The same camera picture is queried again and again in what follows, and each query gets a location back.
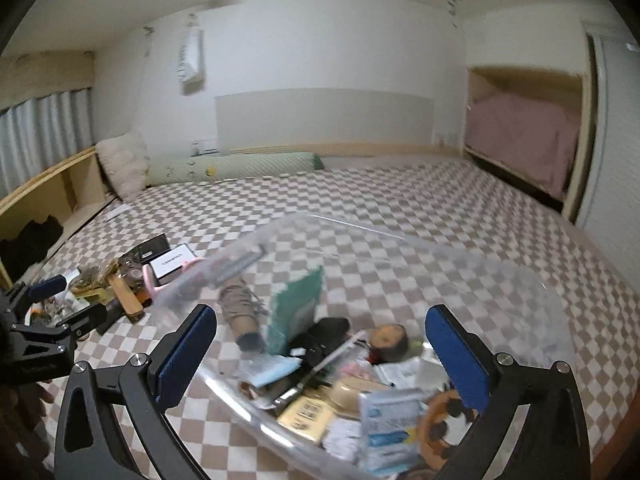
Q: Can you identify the round wooden cat coaster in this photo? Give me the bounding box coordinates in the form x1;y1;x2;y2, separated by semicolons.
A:
418;389;477;470

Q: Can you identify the blue face mask packet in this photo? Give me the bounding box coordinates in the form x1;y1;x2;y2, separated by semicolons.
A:
359;388;423;477

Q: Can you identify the black clothing on shelf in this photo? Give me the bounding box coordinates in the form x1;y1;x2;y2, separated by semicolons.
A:
1;214;64;282

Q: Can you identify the pink bunny phone stand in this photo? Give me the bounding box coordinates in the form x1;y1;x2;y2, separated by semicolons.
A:
142;258;203;301

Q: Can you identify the white Chanel box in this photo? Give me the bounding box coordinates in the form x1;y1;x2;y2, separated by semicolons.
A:
150;244;196;278

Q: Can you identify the black flat box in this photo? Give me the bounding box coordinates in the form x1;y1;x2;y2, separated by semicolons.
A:
132;234;170;266

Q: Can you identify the wooden bedside shelf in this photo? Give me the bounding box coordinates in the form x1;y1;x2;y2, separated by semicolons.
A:
1;148;114;283

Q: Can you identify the cardboard tube with twine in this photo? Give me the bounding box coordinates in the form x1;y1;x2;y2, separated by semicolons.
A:
218;276;264;353

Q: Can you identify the teal box in bin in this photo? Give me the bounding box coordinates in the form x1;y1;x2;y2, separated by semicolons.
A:
266;266;324;354

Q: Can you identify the white fluffy pillow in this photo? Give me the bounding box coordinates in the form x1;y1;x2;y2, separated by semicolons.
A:
96;132;150;203

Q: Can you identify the grey curtain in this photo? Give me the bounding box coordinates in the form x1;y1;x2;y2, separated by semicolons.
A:
0;88;94;196

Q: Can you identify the clear plastic storage bin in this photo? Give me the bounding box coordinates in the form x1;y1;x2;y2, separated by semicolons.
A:
154;214;575;479

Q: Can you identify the green bolster pillow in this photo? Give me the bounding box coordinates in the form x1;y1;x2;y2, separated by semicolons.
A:
146;152;324;186

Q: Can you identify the pink blanket in alcove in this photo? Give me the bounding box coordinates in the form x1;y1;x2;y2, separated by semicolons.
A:
465;92;580;200

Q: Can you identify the hanging white paper bag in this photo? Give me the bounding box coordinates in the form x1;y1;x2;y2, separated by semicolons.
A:
178;22;205;84

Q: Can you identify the grey headboard panel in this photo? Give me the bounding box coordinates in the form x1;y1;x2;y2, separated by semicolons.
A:
216;88;434;150

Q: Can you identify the wall power socket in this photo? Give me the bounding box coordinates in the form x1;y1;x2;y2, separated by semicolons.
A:
191;139;219;157

